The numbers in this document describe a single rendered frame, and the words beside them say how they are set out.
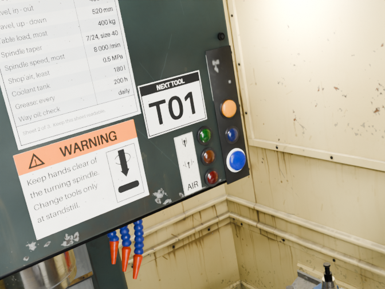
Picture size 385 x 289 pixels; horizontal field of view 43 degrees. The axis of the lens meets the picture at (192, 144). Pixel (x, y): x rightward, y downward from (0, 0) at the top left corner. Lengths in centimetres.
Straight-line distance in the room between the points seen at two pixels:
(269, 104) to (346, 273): 63
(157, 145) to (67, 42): 18
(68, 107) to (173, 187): 19
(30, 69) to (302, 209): 134
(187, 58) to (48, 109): 20
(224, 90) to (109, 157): 20
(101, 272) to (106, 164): 86
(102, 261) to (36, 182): 88
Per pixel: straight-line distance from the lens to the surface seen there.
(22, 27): 58
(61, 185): 60
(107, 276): 147
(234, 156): 72
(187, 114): 67
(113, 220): 64
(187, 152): 68
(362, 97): 145
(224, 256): 219
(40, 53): 58
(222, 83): 70
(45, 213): 60
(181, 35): 67
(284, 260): 198
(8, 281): 77
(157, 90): 64
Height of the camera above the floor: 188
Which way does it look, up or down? 16 degrees down
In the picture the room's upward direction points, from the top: 10 degrees counter-clockwise
